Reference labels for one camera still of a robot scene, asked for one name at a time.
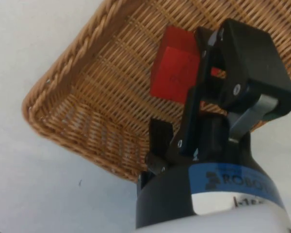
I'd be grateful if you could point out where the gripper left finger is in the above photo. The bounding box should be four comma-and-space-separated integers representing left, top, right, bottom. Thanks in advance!
146, 27, 218, 171

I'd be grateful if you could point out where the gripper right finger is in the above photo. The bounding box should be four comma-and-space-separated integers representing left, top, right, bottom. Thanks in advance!
200, 18, 291, 143

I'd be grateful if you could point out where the red cube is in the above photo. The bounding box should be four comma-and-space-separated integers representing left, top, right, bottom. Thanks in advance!
149, 25, 228, 104

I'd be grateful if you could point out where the wicker basket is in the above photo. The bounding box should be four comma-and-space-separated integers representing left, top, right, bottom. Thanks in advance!
21, 0, 291, 184

